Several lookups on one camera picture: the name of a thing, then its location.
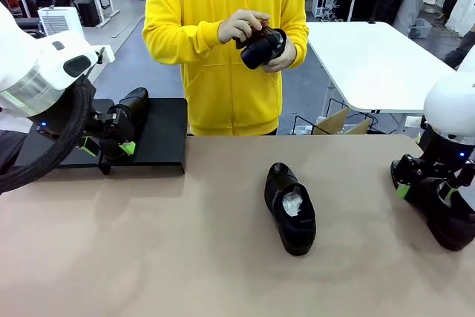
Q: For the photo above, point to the brown wooden shoe brush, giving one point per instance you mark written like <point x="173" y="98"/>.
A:
<point x="261" y="30"/>

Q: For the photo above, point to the person's left hand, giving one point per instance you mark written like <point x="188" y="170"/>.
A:
<point x="284" y="59"/>

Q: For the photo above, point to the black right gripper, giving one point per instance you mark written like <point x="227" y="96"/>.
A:
<point x="441" y="157"/>

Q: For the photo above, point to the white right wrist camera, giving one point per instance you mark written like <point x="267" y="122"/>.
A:
<point x="412" y="122"/>

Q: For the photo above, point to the person's right hand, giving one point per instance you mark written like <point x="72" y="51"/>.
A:
<point x="237" y="27"/>

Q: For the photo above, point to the person's left forearm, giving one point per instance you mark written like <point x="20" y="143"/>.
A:
<point x="300" y="49"/>

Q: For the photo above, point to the grey storage bin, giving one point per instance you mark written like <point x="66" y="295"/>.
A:
<point x="421" y="29"/>

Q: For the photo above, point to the person in yellow hoodie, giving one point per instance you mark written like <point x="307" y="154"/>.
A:
<point x="230" y="101"/>

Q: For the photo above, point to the brown cardboard box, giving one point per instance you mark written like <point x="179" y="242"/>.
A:
<point x="334" y="124"/>

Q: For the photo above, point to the black computer tower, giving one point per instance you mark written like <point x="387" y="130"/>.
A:
<point x="89" y="12"/>

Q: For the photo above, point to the white air purifier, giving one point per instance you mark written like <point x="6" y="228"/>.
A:
<point x="59" y="20"/>

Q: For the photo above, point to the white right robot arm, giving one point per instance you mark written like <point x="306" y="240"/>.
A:
<point x="449" y="105"/>

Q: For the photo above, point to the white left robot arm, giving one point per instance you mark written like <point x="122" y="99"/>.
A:
<point x="22" y="64"/>

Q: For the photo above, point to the bystander in dark trousers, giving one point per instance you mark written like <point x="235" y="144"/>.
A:
<point x="462" y="51"/>

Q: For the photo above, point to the person's right forearm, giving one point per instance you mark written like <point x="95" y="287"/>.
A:
<point x="178" y="42"/>

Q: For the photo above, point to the black leather dress shoe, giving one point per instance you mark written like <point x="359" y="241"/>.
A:
<point x="135" y="105"/>
<point x="456" y="231"/>
<point x="259" y="53"/>
<point x="297" y="235"/>

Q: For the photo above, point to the white computer case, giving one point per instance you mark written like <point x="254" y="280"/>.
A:
<point x="323" y="1"/>

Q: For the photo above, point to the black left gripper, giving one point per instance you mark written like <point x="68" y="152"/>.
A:
<point x="50" y="127"/>

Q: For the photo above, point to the white hanging garment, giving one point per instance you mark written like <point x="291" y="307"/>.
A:
<point x="464" y="5"/>

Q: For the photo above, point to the large white table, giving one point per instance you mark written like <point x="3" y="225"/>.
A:
<point x="371" y="64"/>

